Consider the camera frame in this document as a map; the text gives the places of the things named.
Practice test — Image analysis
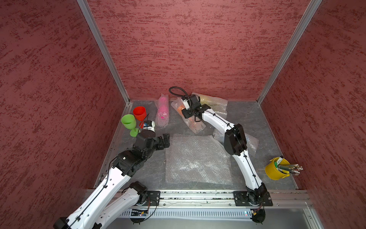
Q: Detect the yellow glass in bubble wrap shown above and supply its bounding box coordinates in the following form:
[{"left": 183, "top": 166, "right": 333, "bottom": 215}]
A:
[{"left": 192, "top": 92, "right": 228, "bottom": 112}]

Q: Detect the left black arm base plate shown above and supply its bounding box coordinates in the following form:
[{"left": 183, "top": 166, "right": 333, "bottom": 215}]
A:
[{"left": 139, "top": 190, "right": 161, "bottom": 207}]

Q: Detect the yellow cup with pens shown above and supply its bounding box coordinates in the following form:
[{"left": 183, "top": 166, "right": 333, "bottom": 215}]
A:
[{"left": 265, "top": 156, "right": 304, "bottom": 180}]

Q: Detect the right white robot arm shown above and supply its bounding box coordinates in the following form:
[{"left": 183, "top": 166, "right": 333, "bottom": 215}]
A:
[{"left": 181, "top": 95, "right": 267, "bottom": 206}]

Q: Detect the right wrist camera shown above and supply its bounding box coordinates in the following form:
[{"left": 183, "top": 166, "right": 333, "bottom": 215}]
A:
[{"left": 182, "top": 96, "right": 191, "bottom": 109}]

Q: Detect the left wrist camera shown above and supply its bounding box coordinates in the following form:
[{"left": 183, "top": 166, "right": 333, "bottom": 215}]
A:
[{"left": 142, "top": 120, "right": 155, "bottom": 132}]

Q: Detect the white perforated cable duct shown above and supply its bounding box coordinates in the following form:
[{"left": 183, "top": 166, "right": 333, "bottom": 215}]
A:
[{"left": 118, "top": 208, "right": 252, "bottom": 221}]

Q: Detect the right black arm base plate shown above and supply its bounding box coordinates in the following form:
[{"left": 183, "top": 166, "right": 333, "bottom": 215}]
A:
[{"left": 233, "top": 191, "right": 273, "bottom": 208}]

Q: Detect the light green glass in bubble wrap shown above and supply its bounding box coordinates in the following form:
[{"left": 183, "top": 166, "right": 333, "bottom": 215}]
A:
[{"left": 212, "top": 106, "right": 227, "bottom": 119}]

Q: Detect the pink glass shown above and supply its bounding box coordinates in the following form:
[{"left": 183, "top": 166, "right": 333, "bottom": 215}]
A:
[{"left": 155, "top": 94, "right": 170, "bottom": 127}]

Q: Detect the aluminium front rail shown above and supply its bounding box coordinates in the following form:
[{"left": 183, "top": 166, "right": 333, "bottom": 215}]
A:
[{"left": 157, "top": 189, "right": 314, "bottom": 209}]

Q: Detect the orange glass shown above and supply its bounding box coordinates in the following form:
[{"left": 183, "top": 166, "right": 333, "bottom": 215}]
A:
[{"left": 171, "top": 98, "right": 206, "bottom": 134}]

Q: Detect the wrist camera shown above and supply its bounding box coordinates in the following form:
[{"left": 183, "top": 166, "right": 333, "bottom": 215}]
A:
[
  {"left": 142, "top": 120, "right": 155, "bottom": 132},
  {"left": 182, "top": 96, "right": 191, "bottom": 109}
]

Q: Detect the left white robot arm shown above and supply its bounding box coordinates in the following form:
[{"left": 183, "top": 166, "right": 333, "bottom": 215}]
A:
[{"left": 53, "top": 130, "right": 170, "bottom": 229}]

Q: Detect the blue glass in bubble wrap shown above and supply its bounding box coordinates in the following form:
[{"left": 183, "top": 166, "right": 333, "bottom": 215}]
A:
[{"left": 213, "top": 129, "right": 259, "bottom": 156}]

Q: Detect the red wine glass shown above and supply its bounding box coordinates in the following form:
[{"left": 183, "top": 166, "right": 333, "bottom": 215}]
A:
[{"left": 133, "top": 106, "right": 148, "bottom": 129}]

